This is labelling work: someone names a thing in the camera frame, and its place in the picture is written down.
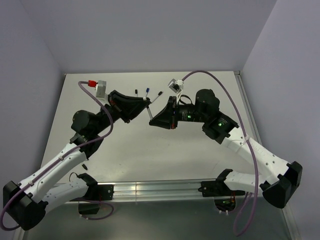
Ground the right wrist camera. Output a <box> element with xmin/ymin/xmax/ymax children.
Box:
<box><xmin>168</xmin><ymin>78</ymin><xmax>184</xmax><ymax>102</ymax></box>

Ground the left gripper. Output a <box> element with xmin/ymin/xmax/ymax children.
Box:
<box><xmin>92</xmin><ymin>90</ymin><xmax>151</xmax><ymax>135</ymax></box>

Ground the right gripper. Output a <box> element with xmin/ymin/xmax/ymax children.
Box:
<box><xmin>149</xmin><ymin>95</ymin><xmax>208</xmax><ymax>128</ymax></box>

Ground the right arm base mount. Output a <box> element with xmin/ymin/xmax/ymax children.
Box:
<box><xmin>198</xmin><ymin>180</ymin><xmax>237</xmax><ymax>214</ymax></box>

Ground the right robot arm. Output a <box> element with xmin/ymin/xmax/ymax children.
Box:
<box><xmin>149</xmin><ymin>89</ymin><xmax>303</xmax><ymax>209</ymax></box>

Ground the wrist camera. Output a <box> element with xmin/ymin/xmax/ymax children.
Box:
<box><xmin>168</xmin><ymin>78</ymin><xmax>184</xmax><ymax>102</ymax></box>
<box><xmin>88</xmin><ymin>80</ymin><xmax>107</xmax><ymax>101</ymax></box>

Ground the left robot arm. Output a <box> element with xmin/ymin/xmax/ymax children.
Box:
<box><xmin>0</xmin><ymin>90</ymin><xmax>152</xmax><ymax>231</ymax></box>

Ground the aluminium side rail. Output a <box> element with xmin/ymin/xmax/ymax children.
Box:
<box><xmin>233</xmin><ymin>70</ymin><xmax>276</xmax><ymax>176</ymax></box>

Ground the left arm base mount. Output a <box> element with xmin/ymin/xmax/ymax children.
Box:
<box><xmin>72</xmin><ymin>184</ymin><xmax>115</xmax><ymax>221</ymax></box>

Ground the aluminium front rail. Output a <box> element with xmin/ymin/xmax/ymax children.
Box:
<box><xmin>23</xmin><ymin>176</ymin><xmax>287</xmax><ymax>203</ymax></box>

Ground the white pen black tip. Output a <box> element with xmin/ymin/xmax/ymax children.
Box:
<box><xmin>152</xmin><ymin>95</ymin><xmax>159</xmax><ymax>103</ymax></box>

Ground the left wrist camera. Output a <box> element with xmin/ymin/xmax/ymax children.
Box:
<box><xmin>88</xmin><ymin>80</ymin><xmax>107</xmax><ymax>101</ymax></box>

